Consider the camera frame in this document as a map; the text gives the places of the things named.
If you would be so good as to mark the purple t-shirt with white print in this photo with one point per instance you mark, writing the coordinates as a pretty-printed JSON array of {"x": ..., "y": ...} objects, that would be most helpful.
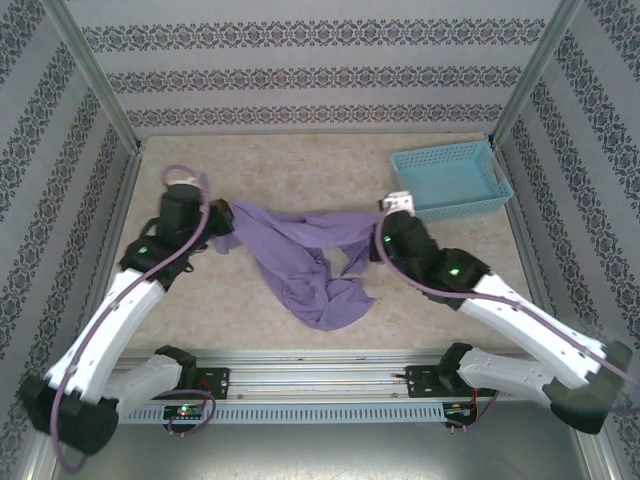
[{"x": 300, "y": 280}]

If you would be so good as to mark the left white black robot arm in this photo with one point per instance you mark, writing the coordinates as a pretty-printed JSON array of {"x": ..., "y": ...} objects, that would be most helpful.
[{"x": 125, "y": 310}]

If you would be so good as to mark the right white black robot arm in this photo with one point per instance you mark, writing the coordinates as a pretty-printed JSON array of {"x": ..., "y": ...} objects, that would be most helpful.
[{"x": 500, "y": 305}]

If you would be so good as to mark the light blue plastic basket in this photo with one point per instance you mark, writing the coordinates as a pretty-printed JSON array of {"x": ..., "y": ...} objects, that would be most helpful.
[{"x": 450, "y": 180}]

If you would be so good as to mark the circuit board with green light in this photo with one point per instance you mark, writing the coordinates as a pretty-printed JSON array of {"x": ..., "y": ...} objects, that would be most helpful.
[{"x": 185, "y": 412}]

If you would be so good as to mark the small circuit board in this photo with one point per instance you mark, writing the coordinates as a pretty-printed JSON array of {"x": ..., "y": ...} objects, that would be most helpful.
[{"x": 460, "y": 410}]

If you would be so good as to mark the metal base panel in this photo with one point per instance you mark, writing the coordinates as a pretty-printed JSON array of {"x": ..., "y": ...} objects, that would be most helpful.
[{"x": 320, "y": 455}]

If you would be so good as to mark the aluminium side rail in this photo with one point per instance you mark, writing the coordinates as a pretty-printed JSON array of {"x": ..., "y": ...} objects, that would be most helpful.
[
  {"x": 130, "y": 180},
  {"x": 523, "y": 240}
]

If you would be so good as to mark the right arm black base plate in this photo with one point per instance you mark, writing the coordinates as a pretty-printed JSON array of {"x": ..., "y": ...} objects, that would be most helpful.
[{"x": 422, "y": 380}]

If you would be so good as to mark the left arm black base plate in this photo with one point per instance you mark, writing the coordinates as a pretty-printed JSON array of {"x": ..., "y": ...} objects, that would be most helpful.
[{"x": 212, "y": 382}]

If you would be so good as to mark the aluminium mounting rail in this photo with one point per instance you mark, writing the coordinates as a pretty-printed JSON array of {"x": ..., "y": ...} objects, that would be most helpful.
[{"x": 320, "y": 375}]

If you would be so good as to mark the aluminium frame post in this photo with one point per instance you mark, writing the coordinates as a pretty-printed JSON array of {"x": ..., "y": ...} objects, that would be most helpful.
[
  {"x": 540, "y": 65},
  {"x": 90, "y": 70}
]

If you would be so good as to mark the aluminium frame beam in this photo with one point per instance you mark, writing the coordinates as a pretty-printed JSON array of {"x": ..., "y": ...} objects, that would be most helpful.
[
  {"x": 602, "y": 457},
  {"x": 30, "y": 460}
]

